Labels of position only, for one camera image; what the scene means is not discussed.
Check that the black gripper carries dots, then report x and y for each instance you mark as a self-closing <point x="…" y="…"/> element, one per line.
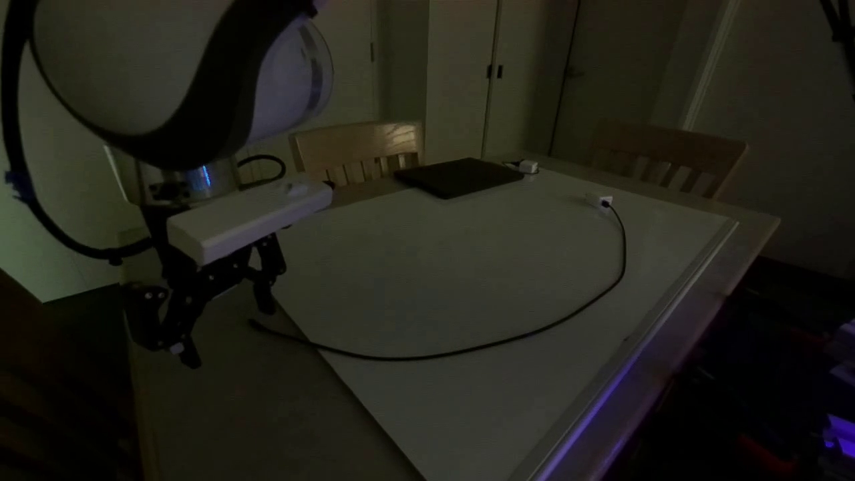
<point x="177" y="281"/>

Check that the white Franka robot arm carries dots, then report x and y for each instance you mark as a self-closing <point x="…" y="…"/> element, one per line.
<point x="135" y="72"/>

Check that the white robot base blue lights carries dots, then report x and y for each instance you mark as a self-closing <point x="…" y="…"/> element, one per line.
<point x="842" y="436"/>

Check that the white table mat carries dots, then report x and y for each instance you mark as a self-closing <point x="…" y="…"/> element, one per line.
<point x="444" y="269"/>

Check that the black closed laptop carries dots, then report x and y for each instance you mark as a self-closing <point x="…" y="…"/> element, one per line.
<point x="459" y="178"/>

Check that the white room door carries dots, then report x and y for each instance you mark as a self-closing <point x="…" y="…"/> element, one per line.
<point x="356" y="54"/>

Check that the white closet door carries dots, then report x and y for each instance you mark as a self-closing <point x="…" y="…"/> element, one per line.
<point x="531" y="81"/>
<point x="459" y="81"/>

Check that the small white device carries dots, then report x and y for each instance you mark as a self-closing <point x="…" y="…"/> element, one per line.
<point x="528" y="166"/>

